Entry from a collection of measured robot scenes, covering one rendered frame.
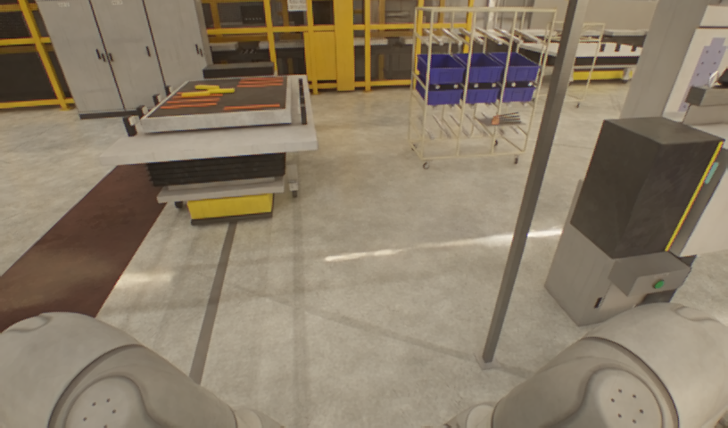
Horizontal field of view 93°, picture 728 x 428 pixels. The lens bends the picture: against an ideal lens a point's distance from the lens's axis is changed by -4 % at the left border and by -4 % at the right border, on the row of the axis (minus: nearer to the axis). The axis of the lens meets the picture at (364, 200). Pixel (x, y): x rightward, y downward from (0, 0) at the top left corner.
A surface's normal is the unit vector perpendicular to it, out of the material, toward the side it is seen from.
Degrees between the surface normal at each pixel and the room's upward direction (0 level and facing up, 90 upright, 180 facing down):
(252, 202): 90
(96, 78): 90
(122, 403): 25
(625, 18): 90
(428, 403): 0
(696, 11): 90
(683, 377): 35
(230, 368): 0
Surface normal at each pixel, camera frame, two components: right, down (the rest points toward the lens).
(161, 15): 0.17, 0.50
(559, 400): -0.88, -0.44
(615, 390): 0.00, -0.58
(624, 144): -0.99, 0.09
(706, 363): 0.25, -0.50
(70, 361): 0.13, -0.80
